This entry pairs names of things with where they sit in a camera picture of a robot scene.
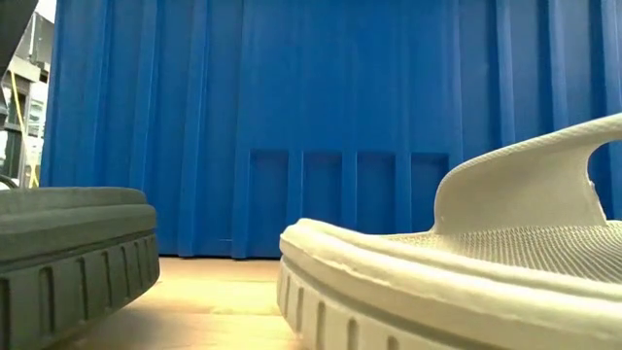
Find grey slide sandal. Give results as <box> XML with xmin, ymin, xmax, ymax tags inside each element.
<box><xmin>276</xmin><ymin>113</ymin><xmax>622</xmax><ymax>350</ymax></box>

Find blue plastic bin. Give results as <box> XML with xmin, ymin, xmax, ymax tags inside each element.
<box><xmin>40</xmin><ymin>0</ymin><xmax>622</xmax><ymax>260</ymax></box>

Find orange-yellow cable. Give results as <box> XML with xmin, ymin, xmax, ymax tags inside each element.
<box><xmin>8</xmin><ymin>70</ymin><xmax>41</xmax><ymax>189</ymax></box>

